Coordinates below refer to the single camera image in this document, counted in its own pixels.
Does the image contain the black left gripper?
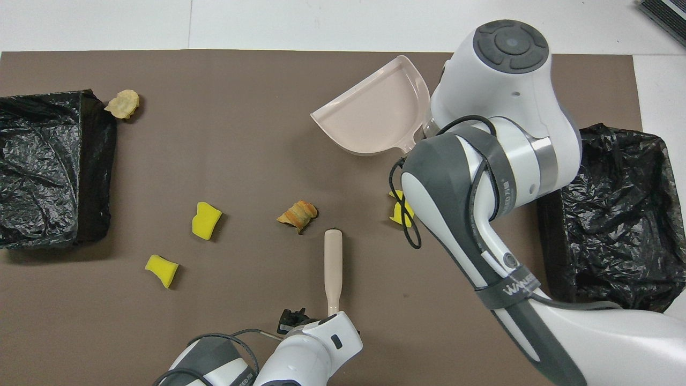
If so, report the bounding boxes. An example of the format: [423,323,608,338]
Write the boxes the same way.
[276,308,322,334]

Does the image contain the beige hand brush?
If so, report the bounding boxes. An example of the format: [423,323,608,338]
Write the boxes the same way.
[324,229,344,317]

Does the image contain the toy croissant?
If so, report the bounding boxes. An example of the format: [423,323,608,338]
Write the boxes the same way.
[277,201,319,234]

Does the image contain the yellow sponge piece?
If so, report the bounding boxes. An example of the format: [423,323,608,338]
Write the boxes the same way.
[192,202,223,240]
[389,190,415,228]
[145,255,180,289]

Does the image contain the beige plastic dustpan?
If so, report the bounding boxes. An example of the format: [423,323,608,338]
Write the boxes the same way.
[310,55,431,157]

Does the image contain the pale flaky pastry piece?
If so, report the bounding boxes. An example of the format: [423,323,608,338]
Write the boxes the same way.
[104,90,140,120]

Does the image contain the black bag-lined bin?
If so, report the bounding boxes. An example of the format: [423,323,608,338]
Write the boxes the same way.
[0,90,118,250]
[538,123,674,314]

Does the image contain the brown table mat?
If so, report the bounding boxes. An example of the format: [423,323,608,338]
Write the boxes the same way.
[0,50,673,386]

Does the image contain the dark ribbed object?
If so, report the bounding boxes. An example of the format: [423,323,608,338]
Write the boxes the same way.
[637,0,686,33]

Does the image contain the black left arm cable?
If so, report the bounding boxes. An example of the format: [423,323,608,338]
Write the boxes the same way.
[154,328,282,386]

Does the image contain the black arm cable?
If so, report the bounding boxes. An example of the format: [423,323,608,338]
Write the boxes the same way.
[390,115,502,250]
[154,328,282,386]

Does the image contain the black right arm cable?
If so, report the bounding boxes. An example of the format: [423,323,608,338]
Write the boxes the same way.
[390,115,502,250]

